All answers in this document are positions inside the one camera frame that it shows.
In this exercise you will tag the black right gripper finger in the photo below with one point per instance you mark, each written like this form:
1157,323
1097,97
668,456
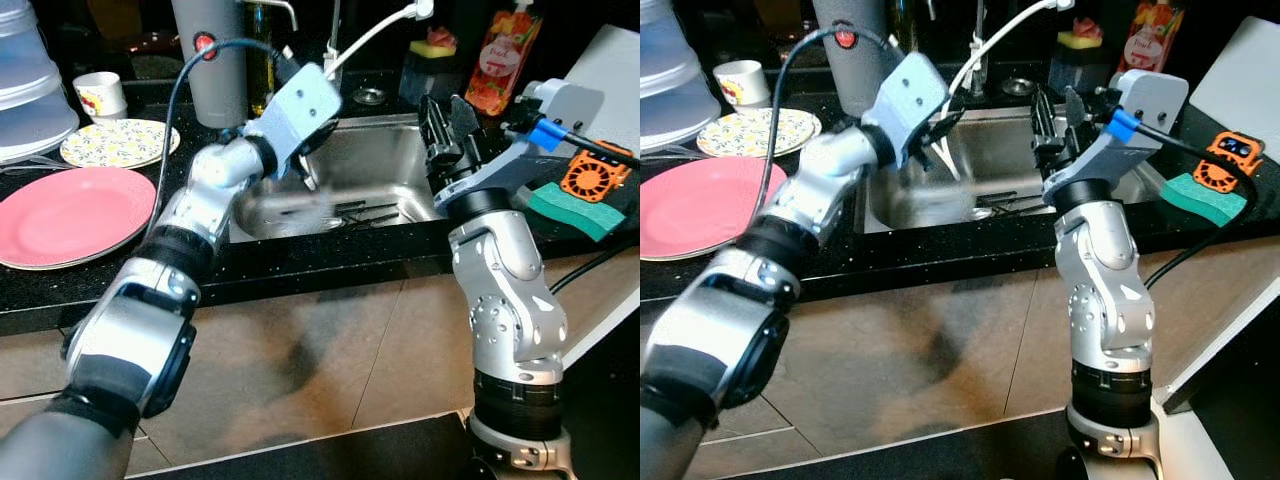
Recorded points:
1075,106
466,118
1042,112
432,122

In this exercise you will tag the pink plate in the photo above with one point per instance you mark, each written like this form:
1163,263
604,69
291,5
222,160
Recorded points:
700,205
75,215

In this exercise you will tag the brown kitchen cabinet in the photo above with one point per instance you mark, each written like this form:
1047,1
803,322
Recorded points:
950,340
330,340

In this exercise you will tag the dark sponge holder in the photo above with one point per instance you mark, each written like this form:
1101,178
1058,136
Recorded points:
1072,72
425,80

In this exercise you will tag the round metal sink hole cover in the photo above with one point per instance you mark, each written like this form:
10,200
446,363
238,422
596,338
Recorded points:
368,96
1018,87

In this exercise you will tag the stainless steel sink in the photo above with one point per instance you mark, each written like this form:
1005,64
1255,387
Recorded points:
370,160
1000,160

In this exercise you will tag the orange soap pump bottle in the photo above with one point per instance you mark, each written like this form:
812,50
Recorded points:
500,70
1150,40

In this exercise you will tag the yellow sponge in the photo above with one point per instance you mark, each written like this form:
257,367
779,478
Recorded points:
1078,41
430,49

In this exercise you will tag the red scrubber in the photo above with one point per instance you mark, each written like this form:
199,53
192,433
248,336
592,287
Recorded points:
442,38
1088,28

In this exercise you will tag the chrome faucet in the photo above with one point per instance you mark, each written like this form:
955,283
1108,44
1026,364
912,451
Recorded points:
978,50
333,40

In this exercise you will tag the olive oil bottle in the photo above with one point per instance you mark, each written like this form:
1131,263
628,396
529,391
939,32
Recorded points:
260,70
905,25

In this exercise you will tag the grey canister red label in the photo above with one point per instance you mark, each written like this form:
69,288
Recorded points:
220,90
860,80

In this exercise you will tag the orange black small device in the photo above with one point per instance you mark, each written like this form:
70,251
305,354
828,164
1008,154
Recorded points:
585,180
1215,175

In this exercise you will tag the green sponge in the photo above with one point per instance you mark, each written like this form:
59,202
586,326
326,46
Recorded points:
575,212
1200,198

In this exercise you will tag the small chrome curved tap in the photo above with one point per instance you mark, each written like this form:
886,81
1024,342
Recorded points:
285,8

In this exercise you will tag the white cutting board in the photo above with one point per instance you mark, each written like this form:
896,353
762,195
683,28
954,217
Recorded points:
615,75
1240,80

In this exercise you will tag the floral print plate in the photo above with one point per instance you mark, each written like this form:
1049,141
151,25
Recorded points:
760,132
115,145

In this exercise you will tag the stacked white plastic containers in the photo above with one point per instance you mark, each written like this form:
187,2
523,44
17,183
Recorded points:
670,80
30,90

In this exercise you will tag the metal utensil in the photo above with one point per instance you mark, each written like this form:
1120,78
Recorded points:
670,156
40,161

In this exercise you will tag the white floral print cup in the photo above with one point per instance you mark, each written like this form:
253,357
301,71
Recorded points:
100,92
740,82

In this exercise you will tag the white trimmed dark panel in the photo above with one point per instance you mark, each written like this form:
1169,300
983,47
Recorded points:
610,320
1225,340

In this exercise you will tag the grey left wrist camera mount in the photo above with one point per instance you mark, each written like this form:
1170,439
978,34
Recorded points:
910,100
300,110

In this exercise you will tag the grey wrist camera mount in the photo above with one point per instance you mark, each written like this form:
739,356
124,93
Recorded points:
910,100
300,110
570,105
1155,95

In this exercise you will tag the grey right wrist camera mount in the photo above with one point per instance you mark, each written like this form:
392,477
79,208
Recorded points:
570,105
1155,95

